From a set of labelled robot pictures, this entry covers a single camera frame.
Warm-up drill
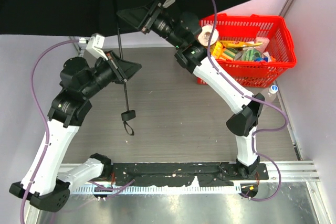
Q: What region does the green striped package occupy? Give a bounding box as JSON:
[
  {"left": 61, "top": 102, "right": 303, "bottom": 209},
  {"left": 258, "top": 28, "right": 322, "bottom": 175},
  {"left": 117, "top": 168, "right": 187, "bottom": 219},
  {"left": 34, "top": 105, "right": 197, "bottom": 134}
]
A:
[{"left": 241, "top": 47, "right": 263, "bottom": 61}]

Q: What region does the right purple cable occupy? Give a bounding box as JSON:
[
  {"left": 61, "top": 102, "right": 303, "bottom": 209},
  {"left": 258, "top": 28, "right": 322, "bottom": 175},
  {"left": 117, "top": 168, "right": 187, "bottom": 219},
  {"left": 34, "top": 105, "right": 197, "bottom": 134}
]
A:
[{"left": 181, "top": 0, "right": 289, "bottom": 202}]

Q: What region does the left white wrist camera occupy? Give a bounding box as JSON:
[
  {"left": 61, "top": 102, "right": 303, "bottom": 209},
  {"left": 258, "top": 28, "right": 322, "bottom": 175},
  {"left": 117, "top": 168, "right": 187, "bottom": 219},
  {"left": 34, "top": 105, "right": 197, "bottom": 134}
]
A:
[{"left": 79, "top": 33, "right": 108, "bottom": 60}]

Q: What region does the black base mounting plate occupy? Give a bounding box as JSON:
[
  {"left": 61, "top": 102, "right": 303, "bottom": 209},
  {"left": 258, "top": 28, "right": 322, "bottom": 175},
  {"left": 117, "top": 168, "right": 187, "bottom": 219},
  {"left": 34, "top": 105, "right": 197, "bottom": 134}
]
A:
[{"left": 113, "top": 162, "right": 269, "bottom": 187}]

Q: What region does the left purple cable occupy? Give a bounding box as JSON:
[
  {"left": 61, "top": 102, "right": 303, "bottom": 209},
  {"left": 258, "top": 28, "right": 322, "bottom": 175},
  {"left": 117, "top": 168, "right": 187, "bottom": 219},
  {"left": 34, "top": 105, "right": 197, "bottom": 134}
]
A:
[{"left": 19, "top": 39, "right": 82, "bottom": 224}]

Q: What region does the clear plastic water bottle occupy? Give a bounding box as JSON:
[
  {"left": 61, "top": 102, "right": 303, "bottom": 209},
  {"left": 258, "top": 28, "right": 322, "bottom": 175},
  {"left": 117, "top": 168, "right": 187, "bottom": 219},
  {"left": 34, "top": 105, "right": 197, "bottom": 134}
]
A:
[{"left": 261, "top": 84, "right": 279, "bottom": 103}]

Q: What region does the red plastic shopping basket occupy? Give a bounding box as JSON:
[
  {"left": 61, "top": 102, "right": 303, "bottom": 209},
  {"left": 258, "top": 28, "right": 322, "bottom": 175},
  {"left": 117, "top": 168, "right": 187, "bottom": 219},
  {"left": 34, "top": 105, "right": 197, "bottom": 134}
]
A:
[{"left": 196, "top": 13, "right": 298, "bottom": 88}]

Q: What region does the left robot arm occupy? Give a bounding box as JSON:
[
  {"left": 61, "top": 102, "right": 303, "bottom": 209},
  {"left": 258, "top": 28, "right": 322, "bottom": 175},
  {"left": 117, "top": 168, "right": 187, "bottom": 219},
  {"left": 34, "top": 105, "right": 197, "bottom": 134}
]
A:
[{"left": 9, "top": 51, "right": 142, "bottom": 212}]

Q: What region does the yellow green sponge pack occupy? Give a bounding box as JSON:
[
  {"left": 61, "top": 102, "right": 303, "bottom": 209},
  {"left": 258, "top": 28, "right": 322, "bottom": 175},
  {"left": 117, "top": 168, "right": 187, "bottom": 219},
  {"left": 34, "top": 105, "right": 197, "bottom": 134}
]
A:
[{"left": 219, "top": 48, "right": 239, "bottom": 60}]

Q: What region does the white box in basket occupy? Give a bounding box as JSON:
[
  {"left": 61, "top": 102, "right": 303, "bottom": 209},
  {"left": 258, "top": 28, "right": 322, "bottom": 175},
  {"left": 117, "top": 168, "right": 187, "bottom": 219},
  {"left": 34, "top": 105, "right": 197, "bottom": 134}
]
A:
[{"left": 255, "top": 37, "right": 270, "bottom": 52}]

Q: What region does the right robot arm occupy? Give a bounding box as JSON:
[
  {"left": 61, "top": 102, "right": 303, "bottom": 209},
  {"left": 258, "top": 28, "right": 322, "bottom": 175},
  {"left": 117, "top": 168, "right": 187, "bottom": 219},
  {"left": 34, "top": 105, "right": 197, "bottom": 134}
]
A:
[{"left": 117, "top": 1, "right": 264, "bottom": 179}]

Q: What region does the purple cable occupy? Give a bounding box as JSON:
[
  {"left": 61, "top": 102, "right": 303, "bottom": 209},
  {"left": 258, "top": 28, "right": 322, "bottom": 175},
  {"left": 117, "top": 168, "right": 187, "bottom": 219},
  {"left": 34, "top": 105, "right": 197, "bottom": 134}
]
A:
[
  {"left": 19, "top": 39, "right": 82, "bottom": 224},
  {"left": 181, "top": 0, "right": 289, "bottom": 202}
]

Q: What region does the yellow snack package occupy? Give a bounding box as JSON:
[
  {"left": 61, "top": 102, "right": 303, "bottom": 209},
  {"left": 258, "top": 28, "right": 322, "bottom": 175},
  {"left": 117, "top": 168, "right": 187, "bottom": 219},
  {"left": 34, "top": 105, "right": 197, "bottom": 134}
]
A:
[{"left": 219, "top": 40, "right": 263, "bottom": 48}]

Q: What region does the aluminium frame rail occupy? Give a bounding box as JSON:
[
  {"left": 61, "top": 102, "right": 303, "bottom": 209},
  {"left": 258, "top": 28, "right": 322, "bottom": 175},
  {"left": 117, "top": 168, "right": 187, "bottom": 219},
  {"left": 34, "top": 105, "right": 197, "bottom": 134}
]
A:
[{"left": 26, "top": 161, "right": 329, "bottom": 223}]

